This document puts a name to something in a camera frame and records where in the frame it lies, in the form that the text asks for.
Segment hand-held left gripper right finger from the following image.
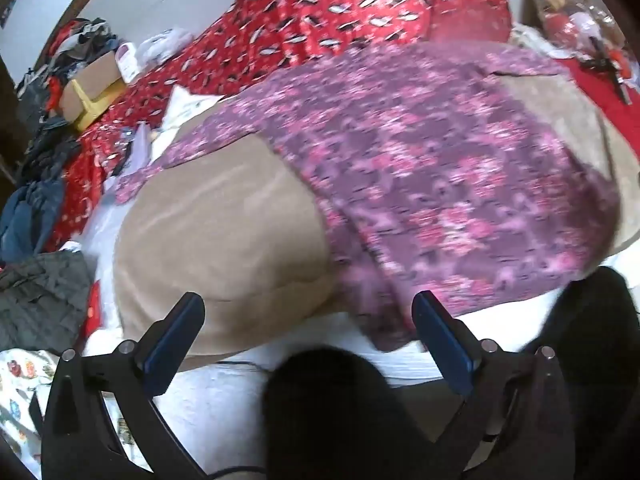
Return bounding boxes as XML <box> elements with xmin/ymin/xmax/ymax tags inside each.
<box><xmin>411</xmin><ymin>291</ymin><xmax>577</xmax><ymax>480</ymax></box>

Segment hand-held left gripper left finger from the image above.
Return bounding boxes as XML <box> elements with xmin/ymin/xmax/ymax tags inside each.
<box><xmin>40</xmin><ymin>292</ymin><xmax>221</xmax><ymax>480</ymax></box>

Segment purple floral garment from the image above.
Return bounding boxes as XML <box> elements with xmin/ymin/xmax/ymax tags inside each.
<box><xmin>115</xmin><ymin>42</ymin><xmax>623</xmax><ymax>353</ymax></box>

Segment pile of mixed clothes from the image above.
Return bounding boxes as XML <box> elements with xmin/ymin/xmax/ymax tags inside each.
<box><xmin>15</xmin><ymin>17</ymin><xmax>121</xmax><ymax>126</ymax></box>

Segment white bed sheet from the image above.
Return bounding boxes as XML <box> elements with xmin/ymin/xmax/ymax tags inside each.
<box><xmin>82</xmin><ymin>200</ymin><xmax>451</xmax><ymax>480</ymax></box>

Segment tan fleece blanket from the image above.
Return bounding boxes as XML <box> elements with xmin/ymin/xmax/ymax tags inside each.
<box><xmin>112</xmin><ymin>72</ymin><xmax>640</xmax><ymax>373</ymax></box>

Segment dark cloth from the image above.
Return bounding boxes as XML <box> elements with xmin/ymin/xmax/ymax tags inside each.
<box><xmin>262</xmin><ymin>345</ymin><xmax>433</xmax><ymax>480</ymax></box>
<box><xmin>520</xmin><ymin>265</ymin><xmax>640</xmax><ymax>480</ymax></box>

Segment grey garment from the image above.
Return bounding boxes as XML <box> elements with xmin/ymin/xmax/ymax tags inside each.
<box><xmin>0</xmin><ymin>250</ymin><xmax>96</xmax><ymax>356</ymax></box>

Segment white printed cloth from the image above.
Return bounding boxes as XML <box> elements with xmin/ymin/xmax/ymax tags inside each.
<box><xmin>0</xmin><ymin>347</ymin><xmax>146</xmax><ymax>480</ymax></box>

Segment blue jeans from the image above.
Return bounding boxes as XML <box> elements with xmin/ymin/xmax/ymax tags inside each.
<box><xmin>0</xmin><ymin>120</ymin><xmax>83</xmax><ymax>266</ymax></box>

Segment cardboard box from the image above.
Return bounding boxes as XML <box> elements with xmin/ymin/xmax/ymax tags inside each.
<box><xmin>60</xmin><ymin>52</ymin><xmax>128</xmax><ymax>136</ymax></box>

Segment white and pink box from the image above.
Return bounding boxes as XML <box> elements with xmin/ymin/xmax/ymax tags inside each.
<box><xmin>115</xmin><ymin>42</ymin><xmax>141</xmax><ymax>83</ymax></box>

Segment red cloth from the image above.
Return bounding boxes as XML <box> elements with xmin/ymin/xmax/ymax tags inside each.
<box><xmin>565</xmin><ymin>55</ymin><xmax>640</xmax><ymax>126</ymax></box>

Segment white plastic bag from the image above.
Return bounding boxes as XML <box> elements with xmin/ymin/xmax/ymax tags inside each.
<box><xmin>135</xmin><ymin>27</ymin><xmax>196</xmax><ymax>63</ymax></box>

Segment black tool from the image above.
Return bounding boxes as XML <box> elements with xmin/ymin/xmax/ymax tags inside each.
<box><xmin>580</xmin><ymin>37</ymin><xmax>633</xmax><ymax>106</ymax></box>

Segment red penguin printed blanket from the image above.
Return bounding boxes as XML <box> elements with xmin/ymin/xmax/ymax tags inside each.
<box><xmin>50</xmin><ymin>0</ymin><xmax>511</xmax><ymax>256</ymax></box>

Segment clear plastic bag with toys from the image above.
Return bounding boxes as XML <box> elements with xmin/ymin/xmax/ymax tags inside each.
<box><xmin>522</xmin><ymin>0</ymin><xmax>631</xmax><ymax>56</ymax></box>

